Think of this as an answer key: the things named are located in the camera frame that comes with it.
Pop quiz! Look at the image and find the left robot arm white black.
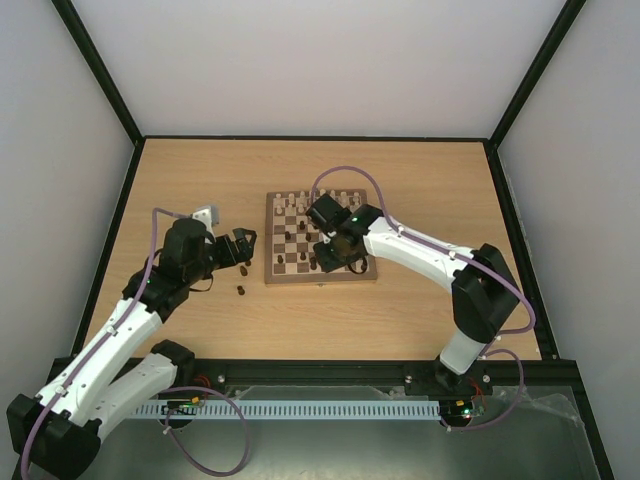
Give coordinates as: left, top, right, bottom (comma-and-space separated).
7, 212, 257, 479

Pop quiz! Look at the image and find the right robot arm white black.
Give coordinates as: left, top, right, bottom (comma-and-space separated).
306, 194, 520, 392

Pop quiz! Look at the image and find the wooden chess board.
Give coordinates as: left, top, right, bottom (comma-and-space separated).
265, 190, 378, 286

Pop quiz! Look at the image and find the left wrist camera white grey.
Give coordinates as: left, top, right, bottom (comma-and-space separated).
191, 205, 219, 228

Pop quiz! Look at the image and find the black aluminium rail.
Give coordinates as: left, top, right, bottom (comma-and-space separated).
49, 357, 581, 389

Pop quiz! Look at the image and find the white slotted cable duct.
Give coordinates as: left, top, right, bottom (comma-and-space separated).
129, 400, 441, 421

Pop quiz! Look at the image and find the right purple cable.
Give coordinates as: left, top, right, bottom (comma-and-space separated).
309, 165, 536, 432

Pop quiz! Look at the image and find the purple cable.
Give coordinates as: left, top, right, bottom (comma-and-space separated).
19, 207, 251, 480
309, 165, 536, 432

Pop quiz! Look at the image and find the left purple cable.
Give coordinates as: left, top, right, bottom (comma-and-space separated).
19, 207, 251, 480

